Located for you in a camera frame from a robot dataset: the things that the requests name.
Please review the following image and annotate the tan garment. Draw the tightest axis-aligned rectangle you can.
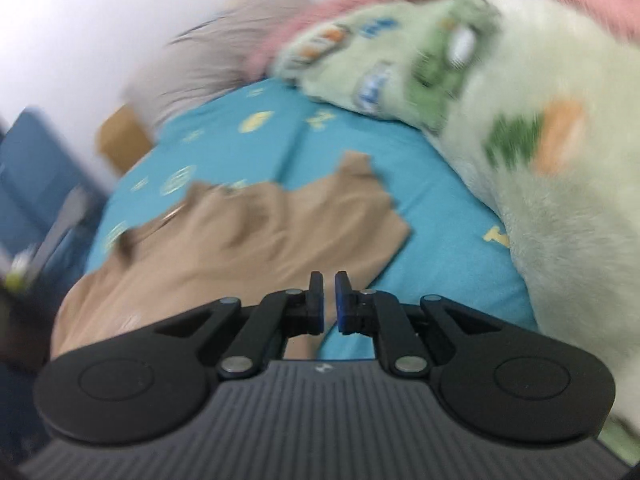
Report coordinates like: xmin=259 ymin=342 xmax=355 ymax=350
xmin=50 ymin=151 xmax=413 ymax=362

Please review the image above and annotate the blue chair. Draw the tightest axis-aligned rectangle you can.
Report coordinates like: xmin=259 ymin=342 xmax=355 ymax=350
xmin=0 ymin=107 xmax=113 ymax=281

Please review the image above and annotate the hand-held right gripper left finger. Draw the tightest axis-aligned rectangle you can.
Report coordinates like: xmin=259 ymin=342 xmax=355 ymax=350
xmin=154 ymin=271 xmax=326 ymax=380

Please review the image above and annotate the teal printed bed sheet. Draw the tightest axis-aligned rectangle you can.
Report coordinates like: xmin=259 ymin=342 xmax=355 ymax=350
xmin=82 ymin=77 xmax=538 ymax=362

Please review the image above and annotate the green printed fleece blanket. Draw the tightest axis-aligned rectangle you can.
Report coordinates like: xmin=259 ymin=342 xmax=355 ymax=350
xmin=272 ymin=0 xmax=640 ymax=456

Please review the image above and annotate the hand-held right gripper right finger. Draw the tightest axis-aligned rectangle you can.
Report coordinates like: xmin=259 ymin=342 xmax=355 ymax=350
xmin=334 ymin=270 xmax=502 ymax=379

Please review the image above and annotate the grey pillow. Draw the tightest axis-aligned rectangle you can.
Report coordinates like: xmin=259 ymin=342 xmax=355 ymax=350
xmin=122 ymin=0 xmax=313 ymax=128

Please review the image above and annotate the pink blanket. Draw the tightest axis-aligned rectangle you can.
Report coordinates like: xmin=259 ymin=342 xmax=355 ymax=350
xmin=245 ymin=0 xmax=640 ymax=78

